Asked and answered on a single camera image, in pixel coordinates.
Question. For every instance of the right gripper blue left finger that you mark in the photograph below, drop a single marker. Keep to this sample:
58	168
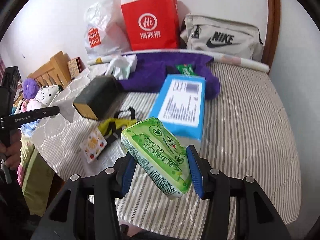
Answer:
128	168

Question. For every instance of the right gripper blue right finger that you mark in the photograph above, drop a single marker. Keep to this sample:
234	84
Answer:
195	165

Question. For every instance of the green tissue pack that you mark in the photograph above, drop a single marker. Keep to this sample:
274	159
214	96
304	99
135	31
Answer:
160	155

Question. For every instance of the white work glove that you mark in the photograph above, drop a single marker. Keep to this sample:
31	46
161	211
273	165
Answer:
118	68

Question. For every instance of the green snack packet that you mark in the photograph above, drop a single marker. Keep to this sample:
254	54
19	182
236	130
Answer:
186	69

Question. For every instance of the white sponge block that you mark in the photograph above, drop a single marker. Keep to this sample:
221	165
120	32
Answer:
132	62

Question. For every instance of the person's left hand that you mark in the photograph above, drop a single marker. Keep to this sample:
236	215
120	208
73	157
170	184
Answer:
13	152

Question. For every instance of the yellow black bag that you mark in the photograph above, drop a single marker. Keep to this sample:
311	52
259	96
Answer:
112	127

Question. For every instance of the fruit pattern tissue pack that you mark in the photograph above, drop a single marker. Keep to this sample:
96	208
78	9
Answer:
93	145

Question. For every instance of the dotted white pillow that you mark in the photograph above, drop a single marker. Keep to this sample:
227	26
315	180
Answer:
47	94

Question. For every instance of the striped quilted table cover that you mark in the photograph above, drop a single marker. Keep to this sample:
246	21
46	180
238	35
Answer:
246	132

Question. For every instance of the wooden headboard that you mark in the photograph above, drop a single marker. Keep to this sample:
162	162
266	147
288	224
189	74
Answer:
54	72

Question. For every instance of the dark green gold box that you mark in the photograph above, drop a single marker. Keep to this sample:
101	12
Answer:
97	97

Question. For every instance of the blue tissue box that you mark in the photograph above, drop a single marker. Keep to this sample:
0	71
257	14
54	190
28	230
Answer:
180	107

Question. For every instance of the purple fluffy towel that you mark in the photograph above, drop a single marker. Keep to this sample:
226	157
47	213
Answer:
152	70

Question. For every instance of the rolled floral mat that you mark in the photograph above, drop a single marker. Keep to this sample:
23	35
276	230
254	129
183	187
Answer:
214	57

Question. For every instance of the white Miniso plastic bag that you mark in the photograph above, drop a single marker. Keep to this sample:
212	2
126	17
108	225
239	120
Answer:
105	33

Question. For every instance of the beige Nike bag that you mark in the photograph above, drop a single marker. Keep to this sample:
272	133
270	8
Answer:
201	32

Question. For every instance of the red Haidilao paper bag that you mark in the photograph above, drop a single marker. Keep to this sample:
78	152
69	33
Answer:
152	24

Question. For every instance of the brown wooden door frame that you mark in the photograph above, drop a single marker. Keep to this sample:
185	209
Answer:
272	33

